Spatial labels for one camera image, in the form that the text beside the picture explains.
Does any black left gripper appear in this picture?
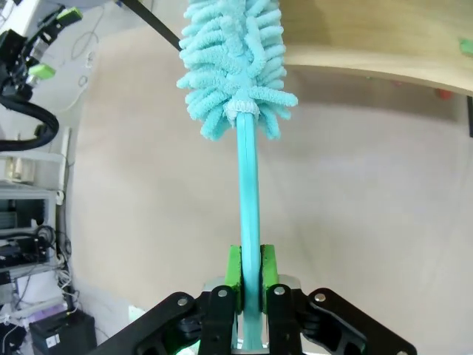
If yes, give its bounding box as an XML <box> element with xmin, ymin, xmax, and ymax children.
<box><xmin>0</xmin><ymin>8</ymin><xmax>84</xmax><ymax>100</ymax></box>

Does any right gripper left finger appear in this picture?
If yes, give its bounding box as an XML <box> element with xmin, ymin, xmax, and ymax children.
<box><xmin>96</xmin><ymin>243</ymin><xmax>244</xmax><ymax>355</ymax></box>

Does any white equipment rack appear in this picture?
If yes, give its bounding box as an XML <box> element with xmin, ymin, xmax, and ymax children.
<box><xmin>0</xmin><ymin>153</ymin><xmax>68</xmax><ymax>308</ymax></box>

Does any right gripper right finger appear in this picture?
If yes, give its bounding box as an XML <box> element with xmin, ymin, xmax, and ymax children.
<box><xmin>260</xmin><ymin>243</ymin><xmax>418</xmax><ymax>355</ymax></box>

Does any wood and black metal shelf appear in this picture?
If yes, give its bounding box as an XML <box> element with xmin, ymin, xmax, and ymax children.
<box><xmin>121</xmin><ymin>0</ymin><xmax>473</xmax><ymax>138</ymax></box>

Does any green paper scrap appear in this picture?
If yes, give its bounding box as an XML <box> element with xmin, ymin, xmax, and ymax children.
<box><xmin>457</xmin><ymin>36</ymin><xmax>473</xmax><ymax>57</ymax></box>

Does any black sleeved arm cable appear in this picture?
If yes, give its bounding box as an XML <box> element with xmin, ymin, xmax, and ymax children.
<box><xmin>0</xmin><ymin>94</ymin><xmax>61</xmax><ymax>153</ymax></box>

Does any black box with label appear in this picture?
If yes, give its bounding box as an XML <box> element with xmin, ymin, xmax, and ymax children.
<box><xmin>28</xmin><ymin>309</ymin><xmax>98</xmax><ymax>355</ymax></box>

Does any teal microfibre duster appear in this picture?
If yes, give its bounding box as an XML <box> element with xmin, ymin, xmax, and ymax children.
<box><xmin>176</xmin><ymin>0</ymin><xmax>299</xmax><ymax>351</ymax></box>

